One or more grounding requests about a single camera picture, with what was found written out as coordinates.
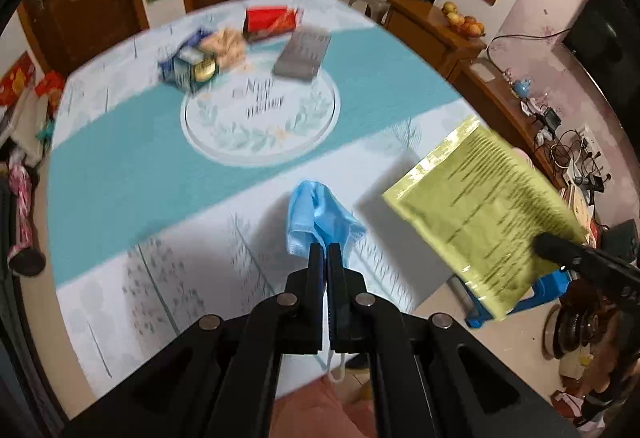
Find blue face mask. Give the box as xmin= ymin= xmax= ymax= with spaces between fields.
xmin=285 ymin=179 xmax=368 ymax=385

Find blue plastic stool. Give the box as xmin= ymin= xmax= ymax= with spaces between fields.
xmin=462 ymin=268 xmax=571 ymax=330

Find small green box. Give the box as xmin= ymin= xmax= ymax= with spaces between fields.
xmin=172 ymin=47 xmax=221 ymax=93

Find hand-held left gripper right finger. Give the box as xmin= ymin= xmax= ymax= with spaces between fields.
xmin=327 ymin=242 xmax=581 ymax=438

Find white low cabinet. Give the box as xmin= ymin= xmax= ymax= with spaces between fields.
xmin=0 ymin=88 xmax=51 ymax=159

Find tan snack wrapper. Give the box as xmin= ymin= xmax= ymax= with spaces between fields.
xmin=200 ymin=27 xmax=248 ymax=69

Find table with printed tablecloth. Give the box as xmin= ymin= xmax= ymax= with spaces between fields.
xmin=46 ymin=0 xmax=483 ymax=406

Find pink patterned hoverboard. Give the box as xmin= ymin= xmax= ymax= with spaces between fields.
xmin=7 ymin=155 xmax=46 ymax=276

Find black television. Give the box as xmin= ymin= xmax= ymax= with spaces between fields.
xmin=565 ymin=0 xmax=640 ymax=84

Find large red gift box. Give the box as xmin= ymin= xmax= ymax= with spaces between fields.
xmin=0 ymin=52 xmax=35 ymax=106

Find grey box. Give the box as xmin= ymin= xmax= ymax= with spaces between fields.
xmin=272 ymin=29 xmax=332 ymax=80

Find blue carton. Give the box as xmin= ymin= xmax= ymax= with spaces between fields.
xmin=158 ymin=29 xmax=208 ymax=92

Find low wooden television stand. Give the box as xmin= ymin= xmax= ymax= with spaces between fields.
xmin=450 ymin=58 xmax=566 ymax=189

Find yellow-green printed packet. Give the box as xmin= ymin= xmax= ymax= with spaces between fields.
xmin=382 ymin=115 xmax=591 ymax=321

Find stack of books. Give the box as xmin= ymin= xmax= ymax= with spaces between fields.
xmin=562 ymin=183 xmax=601 ymax=244

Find small red gift box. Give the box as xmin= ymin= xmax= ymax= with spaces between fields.
xmin=34 ymin=72 xmax=67 ymax=102

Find black cable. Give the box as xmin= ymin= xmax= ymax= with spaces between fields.
xmin=487 ymin=33 xmax=569 ymax=70

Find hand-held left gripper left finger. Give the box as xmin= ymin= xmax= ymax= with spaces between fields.
xmin=62 ymin=242 xmax=328 ymax=438

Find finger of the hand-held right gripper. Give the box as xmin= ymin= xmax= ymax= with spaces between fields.
xmin=533 ymin=232 xmax=591 ymax=275

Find bowl of fruit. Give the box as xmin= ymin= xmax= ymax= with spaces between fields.
xmin=442 ymin=1 xmax=486 ymax=38

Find dark metal discs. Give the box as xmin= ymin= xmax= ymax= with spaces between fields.
xmin=545 ymin=303 xmax=601 ymax=361

